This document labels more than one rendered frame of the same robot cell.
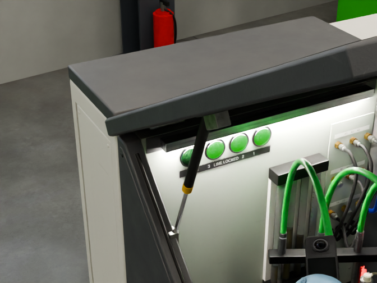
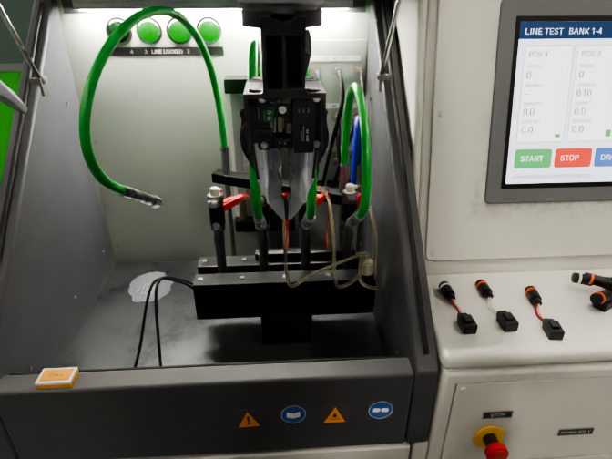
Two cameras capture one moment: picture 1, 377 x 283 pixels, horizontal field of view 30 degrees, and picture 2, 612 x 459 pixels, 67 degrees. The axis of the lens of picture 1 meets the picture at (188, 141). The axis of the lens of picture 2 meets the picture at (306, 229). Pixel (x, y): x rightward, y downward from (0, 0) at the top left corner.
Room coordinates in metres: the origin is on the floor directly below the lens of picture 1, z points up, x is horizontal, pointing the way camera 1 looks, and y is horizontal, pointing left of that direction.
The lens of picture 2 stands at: (0.51, -0.76, 1.47)
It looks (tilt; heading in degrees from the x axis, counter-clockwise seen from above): 28 degrees down; 24
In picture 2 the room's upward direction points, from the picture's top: straight up
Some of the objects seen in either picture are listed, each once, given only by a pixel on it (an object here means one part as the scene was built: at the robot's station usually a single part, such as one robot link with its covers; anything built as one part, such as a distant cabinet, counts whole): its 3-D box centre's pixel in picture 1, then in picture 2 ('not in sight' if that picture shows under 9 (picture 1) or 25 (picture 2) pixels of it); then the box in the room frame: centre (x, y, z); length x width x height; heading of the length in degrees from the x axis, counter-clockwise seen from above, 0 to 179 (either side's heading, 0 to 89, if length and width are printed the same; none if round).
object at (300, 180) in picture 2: not in sight; (300, 186); (0.92, -0.58, 1.28); 0.06 x 0.03 x 0.09; 28
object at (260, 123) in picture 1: (274, 116); (216, 3); (1.37, -0.19, 1.43); 0.54 x 0.03 x 0.02; 118
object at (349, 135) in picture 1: (350, 176); (334, 116); (1.48, -0.40, 1.20); 0.13 x 0.03 x 0.31; 118
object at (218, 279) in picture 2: not in sight; (285, 298); (1.19, -0.42, 0.91); 0.34 x 0.10 x 0.15; 118
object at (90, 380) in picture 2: not in sight; (214, 410); (0.92, -0.42, 0.87); 0.62 x 0.04 x 0.16; 118
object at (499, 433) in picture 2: not in sight; (493, 446); (1.09, -0.84, 0.80); 0.05 x 0.04 x 0.05; 118
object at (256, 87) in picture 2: not in sight; (283, 81); (0.91, -0.56, 1.39); 0.09 x 0.08 x 0.12; 28
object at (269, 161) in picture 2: not in sight; (270, 187); (0.90, -0.55, 1.28); 0.06 x 0.03 x 0.09; 28
